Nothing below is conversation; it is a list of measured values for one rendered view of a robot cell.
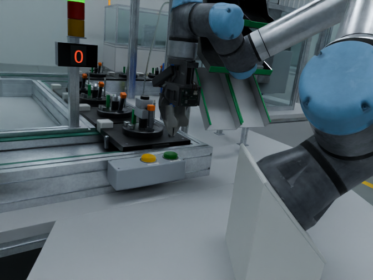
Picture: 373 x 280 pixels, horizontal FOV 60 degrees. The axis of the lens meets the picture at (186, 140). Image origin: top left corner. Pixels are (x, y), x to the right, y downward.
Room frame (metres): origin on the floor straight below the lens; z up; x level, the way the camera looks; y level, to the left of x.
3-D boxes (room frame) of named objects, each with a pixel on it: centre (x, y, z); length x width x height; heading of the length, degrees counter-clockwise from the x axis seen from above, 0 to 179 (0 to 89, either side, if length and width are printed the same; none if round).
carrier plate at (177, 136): (1.05, 0.15, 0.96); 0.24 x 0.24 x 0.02; 35
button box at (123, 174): (0.83, 0.10, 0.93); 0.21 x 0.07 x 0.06; 125
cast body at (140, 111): (1.06, 0.16, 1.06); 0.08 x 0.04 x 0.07; 34
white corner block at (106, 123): (1.08, 0.29, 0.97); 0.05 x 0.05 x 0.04; 35
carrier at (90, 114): (1.26, 0.30, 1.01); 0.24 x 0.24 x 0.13; 35
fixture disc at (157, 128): (1.05, 0.15, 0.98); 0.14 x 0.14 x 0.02
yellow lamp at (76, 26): (1.04, 0.38, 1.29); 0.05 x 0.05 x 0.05
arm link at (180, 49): (0.86, 0.03, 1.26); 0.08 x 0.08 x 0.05
